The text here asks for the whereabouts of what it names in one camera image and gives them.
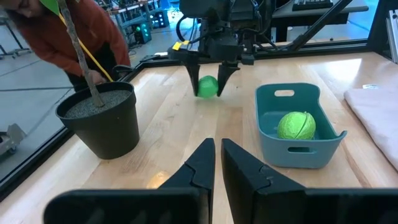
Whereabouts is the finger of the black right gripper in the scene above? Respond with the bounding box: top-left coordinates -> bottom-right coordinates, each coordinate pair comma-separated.
185,63 -> 201,97
216,63 -> 241,97

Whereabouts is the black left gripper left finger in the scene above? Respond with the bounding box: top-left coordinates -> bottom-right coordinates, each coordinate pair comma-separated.
43,138 -> 216,224

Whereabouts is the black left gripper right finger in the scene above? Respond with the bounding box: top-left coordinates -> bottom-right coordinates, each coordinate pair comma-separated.
221,138 -> 398,224

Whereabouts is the teal plastic bin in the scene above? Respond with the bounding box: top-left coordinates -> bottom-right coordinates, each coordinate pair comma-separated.
254,82 -> 348,169

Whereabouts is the light green toy cabbage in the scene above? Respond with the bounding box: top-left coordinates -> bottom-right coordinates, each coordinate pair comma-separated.
277,111 -> 317,141

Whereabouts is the yellow tape tag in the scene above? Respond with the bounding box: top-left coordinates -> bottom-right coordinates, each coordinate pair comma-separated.
172,40 -> 190,51

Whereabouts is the computer tower with green lights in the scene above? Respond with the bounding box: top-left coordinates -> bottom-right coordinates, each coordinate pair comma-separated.
132,21 -> 153,44

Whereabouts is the black desk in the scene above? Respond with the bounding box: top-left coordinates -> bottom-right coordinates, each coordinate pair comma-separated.
270,0 -> 369,43

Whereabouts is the black keyboard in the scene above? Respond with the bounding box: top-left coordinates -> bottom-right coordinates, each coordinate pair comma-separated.
292,0 -> 335,12

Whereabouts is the black diagonal bar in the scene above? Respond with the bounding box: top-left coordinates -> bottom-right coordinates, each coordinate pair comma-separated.
287,0 -> 354,52

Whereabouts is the green plant in black pot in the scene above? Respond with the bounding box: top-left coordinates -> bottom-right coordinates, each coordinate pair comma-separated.
39,0 -> 141,160

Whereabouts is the person's hand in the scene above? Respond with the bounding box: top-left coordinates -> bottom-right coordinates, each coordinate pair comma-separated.
83,70 -> 107,85

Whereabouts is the pink folded towel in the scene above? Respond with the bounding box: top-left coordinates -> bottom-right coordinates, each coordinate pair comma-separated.
343,83 -> 398,172

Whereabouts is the person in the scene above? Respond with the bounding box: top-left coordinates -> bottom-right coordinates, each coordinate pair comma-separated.
0,0 -> 131,93

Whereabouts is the grey wheeled cart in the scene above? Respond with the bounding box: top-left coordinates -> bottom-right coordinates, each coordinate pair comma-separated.
0,123 -> 27,156

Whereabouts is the yellow cable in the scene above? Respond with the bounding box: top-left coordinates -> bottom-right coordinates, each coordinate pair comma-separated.
58,14 -> 114,83

